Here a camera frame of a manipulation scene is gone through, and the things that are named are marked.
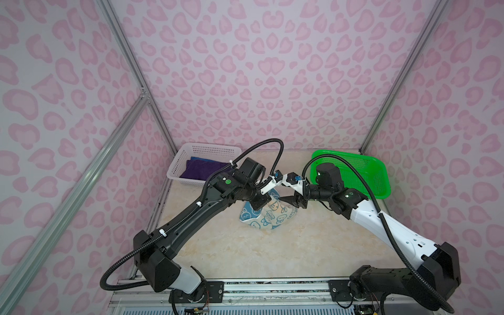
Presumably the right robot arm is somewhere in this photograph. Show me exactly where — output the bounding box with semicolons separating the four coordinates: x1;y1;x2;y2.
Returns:
282;163;461;313

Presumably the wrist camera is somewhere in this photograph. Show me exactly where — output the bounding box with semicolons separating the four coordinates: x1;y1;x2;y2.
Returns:
259;170;284;195
281;172;308;197

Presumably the patterned towel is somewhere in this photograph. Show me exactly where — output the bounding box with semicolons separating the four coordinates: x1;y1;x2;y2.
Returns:
239;189;298;230

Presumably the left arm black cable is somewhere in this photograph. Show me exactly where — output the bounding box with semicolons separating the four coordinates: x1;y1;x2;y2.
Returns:
99;138;285;292

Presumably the left diagonal aluminium strut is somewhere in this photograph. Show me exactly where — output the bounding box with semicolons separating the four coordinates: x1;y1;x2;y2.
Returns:
1;94;150;314

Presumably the right corner aluminium post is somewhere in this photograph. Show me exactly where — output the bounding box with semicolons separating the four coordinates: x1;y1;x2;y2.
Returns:
358;0;452;155

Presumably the corner aluminium post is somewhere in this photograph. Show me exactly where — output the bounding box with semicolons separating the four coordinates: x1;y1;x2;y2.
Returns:
358;0;452;155
96;0;178;155

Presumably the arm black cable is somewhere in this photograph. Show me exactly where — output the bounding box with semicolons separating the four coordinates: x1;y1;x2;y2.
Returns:
99;138;285;292
301;154;455;314

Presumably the green plastic basket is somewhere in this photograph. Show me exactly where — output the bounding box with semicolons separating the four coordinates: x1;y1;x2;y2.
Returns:
309;150;391;200

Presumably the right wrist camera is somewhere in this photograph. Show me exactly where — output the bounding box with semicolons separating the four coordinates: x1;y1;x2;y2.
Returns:
281;172;308;197

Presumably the white plastic basket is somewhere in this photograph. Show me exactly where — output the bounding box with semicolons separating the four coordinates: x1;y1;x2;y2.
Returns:
167;143;242;186

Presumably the left corner aluminium post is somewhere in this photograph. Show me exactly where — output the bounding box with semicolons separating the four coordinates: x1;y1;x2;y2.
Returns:
96;0;178;155

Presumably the blue towel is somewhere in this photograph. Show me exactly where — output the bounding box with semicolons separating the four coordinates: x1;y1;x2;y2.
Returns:
190;157;217;162

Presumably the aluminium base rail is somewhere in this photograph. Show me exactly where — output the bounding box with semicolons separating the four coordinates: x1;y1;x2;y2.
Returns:
106;277;430;314

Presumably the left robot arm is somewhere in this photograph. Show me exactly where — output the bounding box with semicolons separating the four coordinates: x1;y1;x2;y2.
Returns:
133;157;271;302

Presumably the purple towel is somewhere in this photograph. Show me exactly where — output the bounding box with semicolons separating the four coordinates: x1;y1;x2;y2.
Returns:
180;160;227;181

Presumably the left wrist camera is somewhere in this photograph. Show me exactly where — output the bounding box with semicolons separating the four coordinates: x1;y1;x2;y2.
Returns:
259;170;284;195

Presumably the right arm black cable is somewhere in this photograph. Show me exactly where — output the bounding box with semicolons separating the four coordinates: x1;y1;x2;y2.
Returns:
301;154;455;314

